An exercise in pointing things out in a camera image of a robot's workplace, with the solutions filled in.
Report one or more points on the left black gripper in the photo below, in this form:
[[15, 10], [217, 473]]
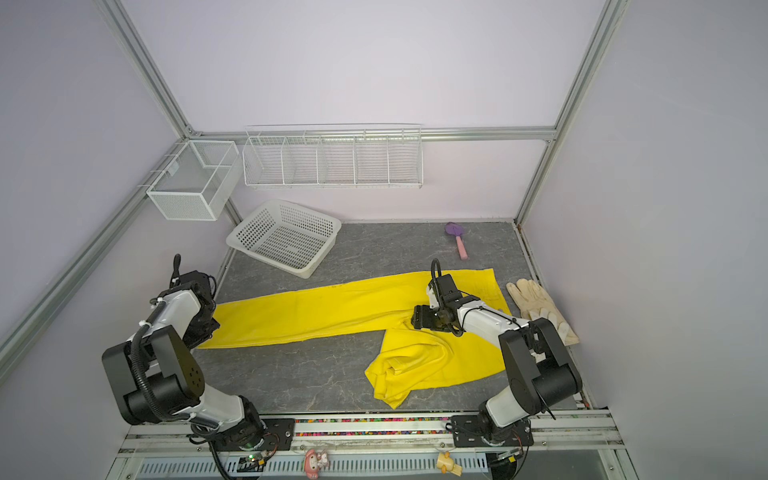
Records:
[[192, 342]]

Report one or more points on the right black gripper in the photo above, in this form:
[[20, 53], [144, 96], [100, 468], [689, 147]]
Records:
[[421, 317]]

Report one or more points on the yellow trousers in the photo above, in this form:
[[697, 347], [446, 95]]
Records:
[[409, 359]]

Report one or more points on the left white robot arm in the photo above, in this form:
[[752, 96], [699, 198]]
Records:
[[155, 378]]

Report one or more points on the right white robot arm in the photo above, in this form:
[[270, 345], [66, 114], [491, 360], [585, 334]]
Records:
[[539, 368]]

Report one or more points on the purple pink toy spoon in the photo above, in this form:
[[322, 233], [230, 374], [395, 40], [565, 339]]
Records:
[[457, 231]]

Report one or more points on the beige leather work glove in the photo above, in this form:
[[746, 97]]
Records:
[[534, 302]]

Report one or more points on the white plastic laundry basket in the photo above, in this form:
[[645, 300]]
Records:
[[286, 236]]

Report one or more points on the green circuit board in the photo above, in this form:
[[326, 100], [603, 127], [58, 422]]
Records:
[[251, 464]]

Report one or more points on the yellow duck figure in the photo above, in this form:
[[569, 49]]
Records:
[[447, 465]]

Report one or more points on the pink plush figure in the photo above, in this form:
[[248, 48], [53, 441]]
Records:
[[315, 461]]

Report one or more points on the small white mesh wall basket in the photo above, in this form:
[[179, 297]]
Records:
[[198, 181]]

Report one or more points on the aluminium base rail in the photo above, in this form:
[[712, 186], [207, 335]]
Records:
[[365, 445]]

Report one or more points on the long white wire shelf basket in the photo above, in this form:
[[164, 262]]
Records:
[[333, 156]]

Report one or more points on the aluminium frame profile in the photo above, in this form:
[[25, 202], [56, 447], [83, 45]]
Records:
[[17, 344]]

